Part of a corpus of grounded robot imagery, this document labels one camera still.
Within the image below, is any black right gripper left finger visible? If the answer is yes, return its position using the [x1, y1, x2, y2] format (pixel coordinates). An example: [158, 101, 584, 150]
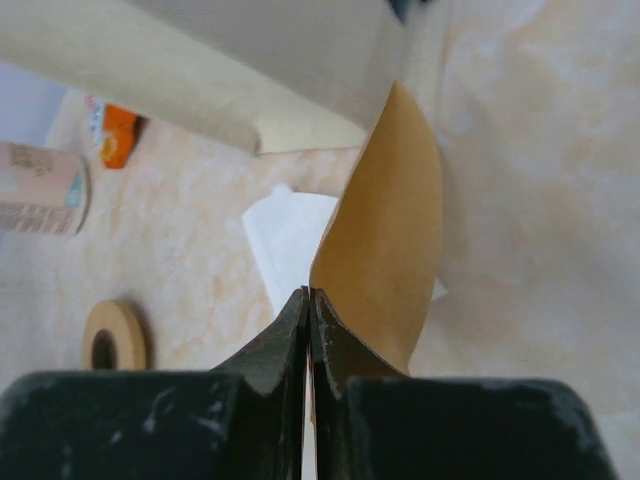
[1, 289, 306, 479]

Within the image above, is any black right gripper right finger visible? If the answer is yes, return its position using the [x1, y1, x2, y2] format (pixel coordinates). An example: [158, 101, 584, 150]
[309, 290, 617, 479]

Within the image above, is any brown paper coffee filter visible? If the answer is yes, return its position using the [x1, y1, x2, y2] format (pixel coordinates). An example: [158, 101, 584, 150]
[310, 82, 443, 372]

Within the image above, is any white paper coffee filter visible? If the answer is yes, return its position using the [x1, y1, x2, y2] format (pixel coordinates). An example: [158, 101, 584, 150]
[241, 183, 449, 314]

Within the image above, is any white toilet paper roll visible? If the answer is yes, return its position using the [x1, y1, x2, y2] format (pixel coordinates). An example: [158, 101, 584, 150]
[1, 142, 91, 236]

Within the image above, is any orange snack bag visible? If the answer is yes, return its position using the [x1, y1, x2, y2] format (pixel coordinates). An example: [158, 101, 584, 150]
[86, 95, 139, 169]

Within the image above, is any cream canvas tote bag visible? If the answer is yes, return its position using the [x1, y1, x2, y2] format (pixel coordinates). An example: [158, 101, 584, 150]
[1, 1, 451, 154]

